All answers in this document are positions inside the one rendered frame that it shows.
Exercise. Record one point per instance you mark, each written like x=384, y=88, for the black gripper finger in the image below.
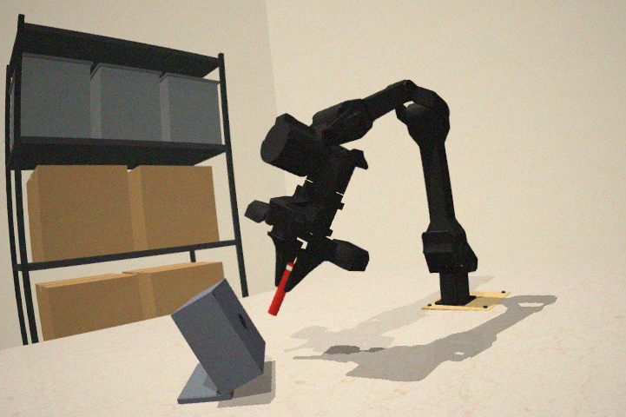
x=304, y=264
x=285, y=252

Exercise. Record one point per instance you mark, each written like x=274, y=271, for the grey sloped panel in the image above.
x=225, y=341

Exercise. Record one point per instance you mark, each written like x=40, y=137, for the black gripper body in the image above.
x=341, y=253

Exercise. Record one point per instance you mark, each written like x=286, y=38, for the red peg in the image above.
x=280, y=293

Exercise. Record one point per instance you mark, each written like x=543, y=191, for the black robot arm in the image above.
x=314, y=151

